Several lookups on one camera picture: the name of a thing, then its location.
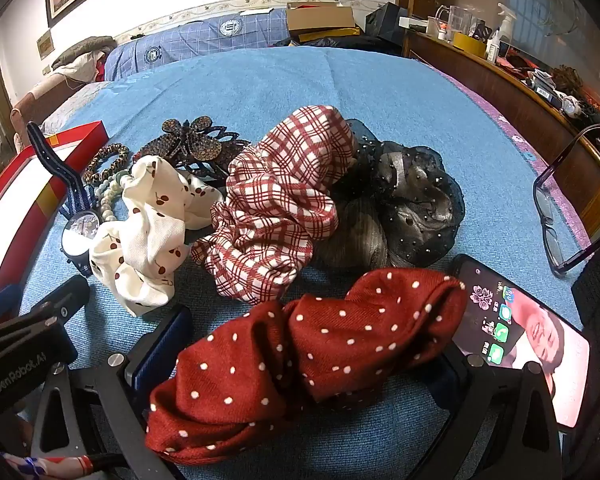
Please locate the black plastic bag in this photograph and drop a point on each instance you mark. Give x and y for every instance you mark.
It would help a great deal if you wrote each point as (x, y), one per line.
(350, 42)

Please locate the purple frame eyeglasses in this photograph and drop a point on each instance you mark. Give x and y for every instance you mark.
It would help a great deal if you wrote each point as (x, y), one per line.
(545, 220)

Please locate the red cardboard box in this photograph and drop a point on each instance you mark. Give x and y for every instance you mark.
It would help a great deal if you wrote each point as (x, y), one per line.
(25, 185)

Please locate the pile of clothes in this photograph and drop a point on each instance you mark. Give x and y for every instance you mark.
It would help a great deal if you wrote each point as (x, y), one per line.
(82, 52)

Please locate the rhinestone butterfly hair claw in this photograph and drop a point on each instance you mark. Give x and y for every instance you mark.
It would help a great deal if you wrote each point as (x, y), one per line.
(190, 142)

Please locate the yellow tape roll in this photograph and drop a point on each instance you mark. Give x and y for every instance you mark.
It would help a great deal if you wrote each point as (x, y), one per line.
(470, 45)

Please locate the red polka dot scrunchie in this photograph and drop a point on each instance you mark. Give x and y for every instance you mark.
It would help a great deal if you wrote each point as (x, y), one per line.
(330, 340)

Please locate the white flat box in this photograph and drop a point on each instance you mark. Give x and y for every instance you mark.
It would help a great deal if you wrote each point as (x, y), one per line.
(411, 22)

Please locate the clear glass pitcher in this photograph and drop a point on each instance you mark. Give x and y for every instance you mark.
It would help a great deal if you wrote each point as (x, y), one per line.
(455, 22)

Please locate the white paper sheet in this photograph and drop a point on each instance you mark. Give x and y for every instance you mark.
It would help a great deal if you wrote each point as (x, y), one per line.
(252, 10)

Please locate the wristwatch with striped band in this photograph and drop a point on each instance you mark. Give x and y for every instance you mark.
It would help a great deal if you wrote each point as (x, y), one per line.
(82, 225)

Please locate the white cherry print scrunchie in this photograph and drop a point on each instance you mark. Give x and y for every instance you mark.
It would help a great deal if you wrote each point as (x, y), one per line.
(145, 240)

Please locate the white spray bottle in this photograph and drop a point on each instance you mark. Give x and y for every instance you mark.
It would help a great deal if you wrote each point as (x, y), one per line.
(495, 40)

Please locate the red plaid scrunchie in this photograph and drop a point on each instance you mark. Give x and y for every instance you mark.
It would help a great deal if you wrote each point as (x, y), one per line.
(275, 210)

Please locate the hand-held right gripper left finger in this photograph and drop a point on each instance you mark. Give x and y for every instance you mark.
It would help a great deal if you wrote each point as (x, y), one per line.
(155, 355)

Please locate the brown sofa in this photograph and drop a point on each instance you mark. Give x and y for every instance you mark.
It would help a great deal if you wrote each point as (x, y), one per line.
(40, 97)

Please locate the small wall plaque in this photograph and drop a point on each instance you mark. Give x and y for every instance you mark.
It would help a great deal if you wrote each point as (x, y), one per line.
(45, 45)

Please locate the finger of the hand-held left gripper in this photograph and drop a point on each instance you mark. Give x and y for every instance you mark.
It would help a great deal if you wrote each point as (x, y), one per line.
(62, 300)
(0, 302)

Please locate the black beaded mesh scrunchie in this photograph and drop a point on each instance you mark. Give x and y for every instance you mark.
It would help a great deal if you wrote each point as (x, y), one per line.
(410, 200)

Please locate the black smartphone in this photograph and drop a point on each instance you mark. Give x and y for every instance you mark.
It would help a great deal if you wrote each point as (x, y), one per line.
(520, 330)

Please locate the floral patterned cloth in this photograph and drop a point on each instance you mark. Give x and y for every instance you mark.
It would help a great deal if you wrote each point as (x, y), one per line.
(30, 464)

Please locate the blue checked quilt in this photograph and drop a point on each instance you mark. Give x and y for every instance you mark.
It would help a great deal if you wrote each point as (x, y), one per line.
(205, 35)

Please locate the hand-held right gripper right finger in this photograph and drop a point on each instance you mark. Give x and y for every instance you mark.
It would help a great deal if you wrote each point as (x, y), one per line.
(447, 385)

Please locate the black paper bag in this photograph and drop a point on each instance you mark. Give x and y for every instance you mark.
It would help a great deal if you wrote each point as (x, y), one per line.
(385, 22)

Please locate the open brown cardboard box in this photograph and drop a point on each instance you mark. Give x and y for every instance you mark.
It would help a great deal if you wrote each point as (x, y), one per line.
(320, 20)

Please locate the flat yellow box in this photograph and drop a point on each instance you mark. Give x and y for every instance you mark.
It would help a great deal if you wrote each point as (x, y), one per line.
(330, 35)

